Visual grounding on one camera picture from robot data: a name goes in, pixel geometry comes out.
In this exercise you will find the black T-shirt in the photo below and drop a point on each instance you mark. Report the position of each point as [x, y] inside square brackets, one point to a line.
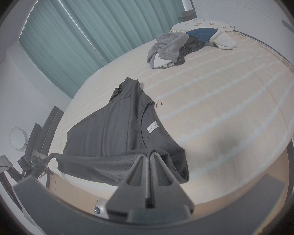
[112, 136]

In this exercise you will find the white printed pillow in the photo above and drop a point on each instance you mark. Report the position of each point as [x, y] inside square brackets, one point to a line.
[201, 23]

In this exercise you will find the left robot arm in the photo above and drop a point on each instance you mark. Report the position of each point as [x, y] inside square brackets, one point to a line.
[2, 165]

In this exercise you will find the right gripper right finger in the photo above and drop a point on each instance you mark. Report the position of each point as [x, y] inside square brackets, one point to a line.
[166, 194]

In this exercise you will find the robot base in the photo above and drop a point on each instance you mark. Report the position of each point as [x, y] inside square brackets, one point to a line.
[100, 206]

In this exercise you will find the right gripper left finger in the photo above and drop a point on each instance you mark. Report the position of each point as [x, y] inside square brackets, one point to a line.
[132, 194]

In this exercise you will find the grey bedside table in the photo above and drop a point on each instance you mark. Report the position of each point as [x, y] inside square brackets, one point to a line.
[187, 15]

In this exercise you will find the bed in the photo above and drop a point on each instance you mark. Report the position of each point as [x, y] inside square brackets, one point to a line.
[223, 94]

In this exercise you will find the pile of clothes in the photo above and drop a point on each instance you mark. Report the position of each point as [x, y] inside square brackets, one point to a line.
[171, 48]

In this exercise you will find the blue-green curtain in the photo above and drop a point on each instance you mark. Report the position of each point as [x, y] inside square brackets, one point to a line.
[56, 45]
[125, 16]

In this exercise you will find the black chest of drawers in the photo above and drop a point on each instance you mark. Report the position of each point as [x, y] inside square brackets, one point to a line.
[54, 128]

